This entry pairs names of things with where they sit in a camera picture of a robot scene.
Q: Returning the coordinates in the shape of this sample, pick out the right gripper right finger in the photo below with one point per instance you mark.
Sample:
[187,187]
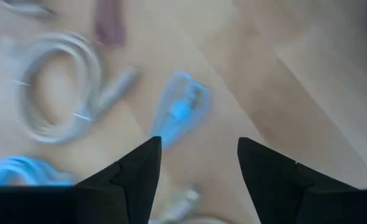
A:
[280,193]

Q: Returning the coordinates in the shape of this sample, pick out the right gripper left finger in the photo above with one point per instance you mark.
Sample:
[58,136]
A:
[133,186]

